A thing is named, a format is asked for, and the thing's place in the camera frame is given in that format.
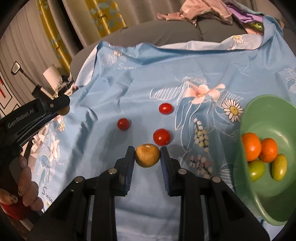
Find clutter pile of cloths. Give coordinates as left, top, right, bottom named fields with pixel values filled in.
left=55, top=75, right=74, bottom=96

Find large tan round fruit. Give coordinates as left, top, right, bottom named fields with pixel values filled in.
left=135, top=144, right=160, bottom=168

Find orange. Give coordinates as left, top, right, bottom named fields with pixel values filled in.
left=259, top=138, right=278, bottom=163
left=241, top=133, right=261, bottom=162

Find small green fruit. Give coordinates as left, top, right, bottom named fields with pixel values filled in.
left=248, top=159, right=265, bottom=182

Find purple clothes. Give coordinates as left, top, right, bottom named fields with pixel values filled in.
left=226, top=1, right=264, bottom=32

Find left hand painted nails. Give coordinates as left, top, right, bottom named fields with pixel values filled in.
left=1, top=156, right=44, bottom=211

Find yellow patterned curtain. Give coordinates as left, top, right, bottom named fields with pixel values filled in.
left=36, top=1, right=126, bottom=73

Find blue floral cloth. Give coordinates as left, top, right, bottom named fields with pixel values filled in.
left=28, top=16, right=295, bottom=240

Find large red tomato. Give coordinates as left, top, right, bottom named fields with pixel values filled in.
left=153, top=128, right=171, bottom=146

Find grey sofa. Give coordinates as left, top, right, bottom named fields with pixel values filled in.
left=69, top=16, right=296, bottom=79

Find green plastic bowl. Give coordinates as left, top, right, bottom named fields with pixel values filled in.
left=233, top=95, right=295, bottom=226

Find small tan round fruit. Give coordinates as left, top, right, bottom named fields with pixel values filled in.
left=57, top=105, right=70, bottom=116

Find black stand device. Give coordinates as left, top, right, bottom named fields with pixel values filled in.
left=11, top=61, right=54, bottom=101

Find large green oval fruit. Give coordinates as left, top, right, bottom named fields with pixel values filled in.
left=271, top=154, right=287, bottom=181

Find pink clothes pile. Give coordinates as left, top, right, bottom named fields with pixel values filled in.
left=157, top=0, right=233, bottom=26

